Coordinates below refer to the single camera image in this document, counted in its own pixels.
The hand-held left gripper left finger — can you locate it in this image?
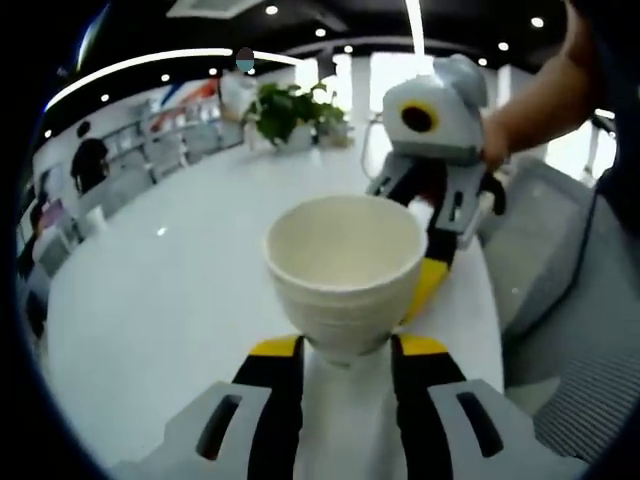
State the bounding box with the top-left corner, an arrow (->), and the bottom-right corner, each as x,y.
109,334 -> 306,480

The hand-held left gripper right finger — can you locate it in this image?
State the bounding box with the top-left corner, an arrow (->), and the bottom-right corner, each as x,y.
390,333 -> 591,480

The white paper cup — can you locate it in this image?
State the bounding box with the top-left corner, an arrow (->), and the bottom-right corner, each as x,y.
85,205 -> 107,235
263,194 -> 429,369

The person's right hand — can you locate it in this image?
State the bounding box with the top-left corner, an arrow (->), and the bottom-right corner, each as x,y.
477,112 -> 520,174

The ceiling light strip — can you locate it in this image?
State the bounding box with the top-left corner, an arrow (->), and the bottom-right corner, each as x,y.
47,47 -> 306,109
403,0 -> 426,56

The grey mesh office chair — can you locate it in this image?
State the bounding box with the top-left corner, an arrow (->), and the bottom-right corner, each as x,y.
482,155 -> 632,464

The green potted plant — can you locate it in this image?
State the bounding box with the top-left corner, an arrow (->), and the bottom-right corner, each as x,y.
243,82 -> 347,151

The group of round ceiling spotlights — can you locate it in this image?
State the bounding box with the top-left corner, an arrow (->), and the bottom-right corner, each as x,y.
42,4 -> 546,139

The person's dark shirt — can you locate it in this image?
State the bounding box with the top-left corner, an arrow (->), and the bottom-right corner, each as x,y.
594,0 -> 640,236

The white shelving unit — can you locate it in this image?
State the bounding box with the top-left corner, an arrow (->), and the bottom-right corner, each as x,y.
104,99 -> 226,176

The ceiling air conditioner vent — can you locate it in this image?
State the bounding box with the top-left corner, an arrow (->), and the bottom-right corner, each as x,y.
166,0 -> 261,20

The white office chair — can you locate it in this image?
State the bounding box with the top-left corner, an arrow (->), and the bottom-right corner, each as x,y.
34,229 -> 76,274

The grey low partition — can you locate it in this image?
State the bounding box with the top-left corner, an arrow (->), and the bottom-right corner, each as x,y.
77,164 -> 154,216

